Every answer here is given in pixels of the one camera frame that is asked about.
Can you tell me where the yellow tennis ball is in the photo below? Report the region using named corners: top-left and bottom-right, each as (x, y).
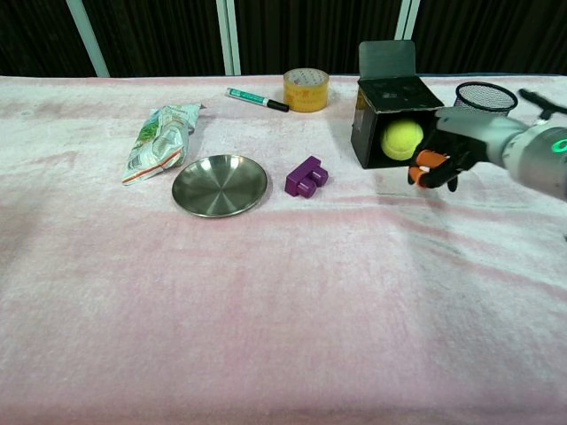
top-left (380, 118), bottom-right (425, 161)

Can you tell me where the yellow packing tape roll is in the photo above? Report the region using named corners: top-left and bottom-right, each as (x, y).
top-left (283, 68), bottom-right (330, 113)

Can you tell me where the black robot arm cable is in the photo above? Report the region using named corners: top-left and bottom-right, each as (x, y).
top-left (518, 88), bottom-right (567, 128)

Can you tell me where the black open cardboard box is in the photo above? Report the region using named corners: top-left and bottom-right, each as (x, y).
top-left (350, 40), bottom-right (446, 170)

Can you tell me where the round stainless steel plate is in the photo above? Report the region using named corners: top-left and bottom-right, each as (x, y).
top-left (171, 153), bottom-right (269, 219)

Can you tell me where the purple plastic building block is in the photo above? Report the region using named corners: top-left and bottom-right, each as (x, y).
top-left (284, 155), bottom-right (330, 199)

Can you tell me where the crumpled snack packet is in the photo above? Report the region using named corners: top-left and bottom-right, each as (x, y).
top-left (121, 103), bottom-right (203, 186)

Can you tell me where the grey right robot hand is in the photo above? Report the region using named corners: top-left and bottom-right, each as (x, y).
top-left (407, 108), bottom-right (528, 192)

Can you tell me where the black mesh pen cup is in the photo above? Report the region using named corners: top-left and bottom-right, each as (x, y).
top-left (452, 81), bottom-right (518, 120)

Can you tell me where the green white marker pen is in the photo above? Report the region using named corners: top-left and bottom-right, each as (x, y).
top-left (225, 87), bottom-right (291, 113)

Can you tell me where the white double partition post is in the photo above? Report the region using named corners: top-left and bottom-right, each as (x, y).
top-left (215, 0), bottom-right (242, 75)

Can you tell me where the pink fleece table cloth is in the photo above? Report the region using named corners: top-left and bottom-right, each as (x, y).
top-left (0, 73), bottom-right (567, 425)

